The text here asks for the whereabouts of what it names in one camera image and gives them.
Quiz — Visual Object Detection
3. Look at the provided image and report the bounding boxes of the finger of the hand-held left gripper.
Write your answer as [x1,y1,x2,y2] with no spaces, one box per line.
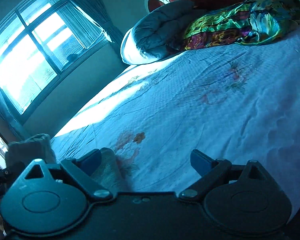
[0,161,26,178]

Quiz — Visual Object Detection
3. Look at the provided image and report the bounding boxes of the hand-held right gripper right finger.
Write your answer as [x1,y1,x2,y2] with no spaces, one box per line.
[178,149,269,202]

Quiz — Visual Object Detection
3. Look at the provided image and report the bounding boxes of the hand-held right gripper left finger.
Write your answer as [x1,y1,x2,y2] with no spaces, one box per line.
[24,149,113,201]

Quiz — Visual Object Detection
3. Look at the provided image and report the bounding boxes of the grey pants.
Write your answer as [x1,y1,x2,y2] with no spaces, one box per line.
[5,134,134,193]

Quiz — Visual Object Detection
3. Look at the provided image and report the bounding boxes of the bed with floral sheet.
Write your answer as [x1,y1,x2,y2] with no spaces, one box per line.
[50,24,300,230]

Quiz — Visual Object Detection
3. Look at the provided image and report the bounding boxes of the large sliding window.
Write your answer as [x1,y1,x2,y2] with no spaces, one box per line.
[0,0,108,117]

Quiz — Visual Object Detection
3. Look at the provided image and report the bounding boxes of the sheer white curtain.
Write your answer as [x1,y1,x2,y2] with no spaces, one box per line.
[56,4,103,50]

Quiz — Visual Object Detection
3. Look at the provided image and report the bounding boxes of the rolled grey white duvet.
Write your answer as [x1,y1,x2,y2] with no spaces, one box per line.
[120,0,210,65]

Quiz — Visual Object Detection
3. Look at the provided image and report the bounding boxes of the colourful patterned pillow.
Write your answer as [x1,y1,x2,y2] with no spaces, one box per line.
[182,0,300,52]

